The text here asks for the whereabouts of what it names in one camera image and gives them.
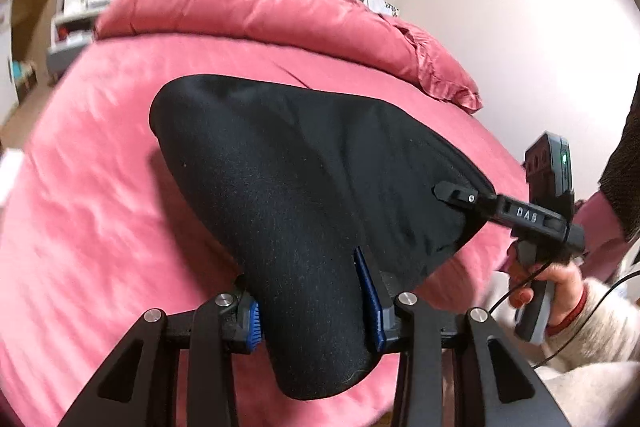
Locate black cable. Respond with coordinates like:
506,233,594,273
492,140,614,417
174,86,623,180
487,225,640,371

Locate pink folded duvet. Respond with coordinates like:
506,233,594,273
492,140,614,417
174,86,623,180
96,0,483,114

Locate person's right forearm sleeve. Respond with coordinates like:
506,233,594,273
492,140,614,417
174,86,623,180
544,190,640,427

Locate person's right hand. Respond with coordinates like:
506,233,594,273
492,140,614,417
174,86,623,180
508,242,588,345

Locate pink bed sheet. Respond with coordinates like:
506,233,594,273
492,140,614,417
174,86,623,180
1,34,528,426

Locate black pants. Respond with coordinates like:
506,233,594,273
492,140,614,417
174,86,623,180
150,75,494,400

